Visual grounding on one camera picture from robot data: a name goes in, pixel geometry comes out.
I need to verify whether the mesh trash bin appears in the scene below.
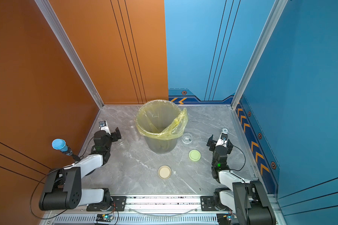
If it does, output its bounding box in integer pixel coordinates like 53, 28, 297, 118
137, 100, 184, 154

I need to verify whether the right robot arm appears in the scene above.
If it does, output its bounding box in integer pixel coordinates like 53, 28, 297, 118
207, 132, 277, 225

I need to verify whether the left green circuit board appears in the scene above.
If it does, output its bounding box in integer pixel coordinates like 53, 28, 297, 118
95, 214, 115, 223

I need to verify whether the tall jar with clear lid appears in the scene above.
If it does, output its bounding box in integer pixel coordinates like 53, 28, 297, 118
129, 121, 141, 141

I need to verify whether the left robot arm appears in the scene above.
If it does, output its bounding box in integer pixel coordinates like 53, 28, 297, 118
38, 128, 122, 211

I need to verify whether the jar with green lid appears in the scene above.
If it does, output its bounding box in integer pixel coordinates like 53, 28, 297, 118
182, 133, 193, 144

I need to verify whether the aluminium front rail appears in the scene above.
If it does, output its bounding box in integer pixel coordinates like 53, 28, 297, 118
39, 193, 288, 225

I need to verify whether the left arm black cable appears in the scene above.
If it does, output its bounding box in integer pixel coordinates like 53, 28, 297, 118
29, 168, 68, 220

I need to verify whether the cream jar lid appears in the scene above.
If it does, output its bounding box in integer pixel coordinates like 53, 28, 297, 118
158, 165, 172, 180

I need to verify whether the right circuit board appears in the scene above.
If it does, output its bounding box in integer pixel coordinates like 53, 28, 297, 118
224, 215, 235, 224

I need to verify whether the yellow trash bag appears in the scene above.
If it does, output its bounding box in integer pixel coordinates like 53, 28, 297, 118
135, 100, 189, 141

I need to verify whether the glass jar with tea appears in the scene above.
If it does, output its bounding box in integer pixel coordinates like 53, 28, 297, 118
115, 137, 130, 151

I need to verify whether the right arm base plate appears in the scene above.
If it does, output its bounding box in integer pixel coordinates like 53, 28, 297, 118
200, 196, 216, 212

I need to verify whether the green jar lid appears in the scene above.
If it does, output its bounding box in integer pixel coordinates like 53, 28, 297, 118
189, 150, 201, 162

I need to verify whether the blue foam-tipped microphone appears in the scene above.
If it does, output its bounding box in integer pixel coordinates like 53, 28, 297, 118
52, 139, 81, 162

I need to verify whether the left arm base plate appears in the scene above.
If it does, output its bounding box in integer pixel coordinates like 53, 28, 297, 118
86, 196, 127, 212

